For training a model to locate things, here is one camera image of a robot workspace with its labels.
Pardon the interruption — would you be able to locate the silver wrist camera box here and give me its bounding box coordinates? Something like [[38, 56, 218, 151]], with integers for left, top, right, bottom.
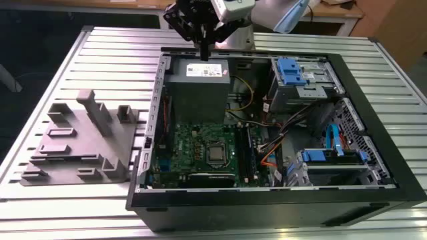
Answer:
[[213, 0, 253, 22]]

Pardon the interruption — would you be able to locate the metal socket cover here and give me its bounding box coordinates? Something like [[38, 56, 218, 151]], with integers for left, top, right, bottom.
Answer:
[[203, 141, 233, 167]]

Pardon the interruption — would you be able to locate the grey power supply unit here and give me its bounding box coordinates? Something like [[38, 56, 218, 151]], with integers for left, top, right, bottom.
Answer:
[[165, 58, 233, 124]]

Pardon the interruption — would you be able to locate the hard disk in blue carrier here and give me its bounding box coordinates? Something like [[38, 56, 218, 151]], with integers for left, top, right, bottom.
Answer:
[[301, 148, 369, 166]]

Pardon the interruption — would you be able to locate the black graphics card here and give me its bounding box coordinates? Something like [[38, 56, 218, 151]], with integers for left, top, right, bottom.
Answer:
[[186, 171, 237, 189]]

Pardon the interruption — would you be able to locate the blue drive bay latch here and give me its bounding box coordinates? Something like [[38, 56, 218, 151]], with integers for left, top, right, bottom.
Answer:
[[283, 73, 309, 86], [275, 58, 299, 76]]

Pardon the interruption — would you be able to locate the grey metal drive cage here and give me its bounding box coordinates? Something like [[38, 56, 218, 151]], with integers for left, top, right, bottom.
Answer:
[[269, 56, 346, 114]]

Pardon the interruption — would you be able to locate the black PC case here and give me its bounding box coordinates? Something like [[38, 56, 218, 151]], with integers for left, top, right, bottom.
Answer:
[[125, 46, 427, 232]]

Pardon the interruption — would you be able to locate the black cable bundle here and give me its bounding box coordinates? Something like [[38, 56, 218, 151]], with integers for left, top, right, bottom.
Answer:
[[259, 101, 322, 154]]

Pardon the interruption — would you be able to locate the blue flat wire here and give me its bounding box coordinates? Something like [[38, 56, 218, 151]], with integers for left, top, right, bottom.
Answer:
[[328, 123, 346, 157]]

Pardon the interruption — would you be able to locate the orange wire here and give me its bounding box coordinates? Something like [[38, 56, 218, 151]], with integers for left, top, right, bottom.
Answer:
[[261, 146, 282, 169]]

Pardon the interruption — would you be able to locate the brown wooden cabinet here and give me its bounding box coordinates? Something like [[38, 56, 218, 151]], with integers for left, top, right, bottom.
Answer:
[[349, 0, 427, 73]]

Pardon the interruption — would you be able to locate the grey parts rack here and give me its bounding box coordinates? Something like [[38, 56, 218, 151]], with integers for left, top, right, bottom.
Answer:
[[19, 89, 142, 187]]

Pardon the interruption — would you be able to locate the silver CPU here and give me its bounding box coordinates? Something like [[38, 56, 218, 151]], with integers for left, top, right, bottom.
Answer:
[[206, 146, 229, 162]]

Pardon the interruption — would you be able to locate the wooden desk white frame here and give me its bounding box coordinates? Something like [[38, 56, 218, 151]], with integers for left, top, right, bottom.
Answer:
[[0, 0, 366, 37]]

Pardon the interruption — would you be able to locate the grey metal disk bay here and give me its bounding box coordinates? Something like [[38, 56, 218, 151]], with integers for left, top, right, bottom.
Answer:
[[286, 147, 398, 187]]

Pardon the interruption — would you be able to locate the green motherboard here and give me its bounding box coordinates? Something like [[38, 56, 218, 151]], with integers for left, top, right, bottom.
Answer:
[[149, 121, 273, 189]]

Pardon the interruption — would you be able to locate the black RAM slot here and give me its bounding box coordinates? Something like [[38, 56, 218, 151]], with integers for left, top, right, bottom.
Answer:
[[234, 125, 246, 182]]

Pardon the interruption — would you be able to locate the white chair leg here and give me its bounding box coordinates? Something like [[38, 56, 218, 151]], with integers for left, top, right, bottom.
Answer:
[[0, 63, 25, 93]]

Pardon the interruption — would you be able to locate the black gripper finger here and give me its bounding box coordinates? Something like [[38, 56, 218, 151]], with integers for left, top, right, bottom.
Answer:
[[162, 2, 206, 62], [205, 19, 249, 62]]

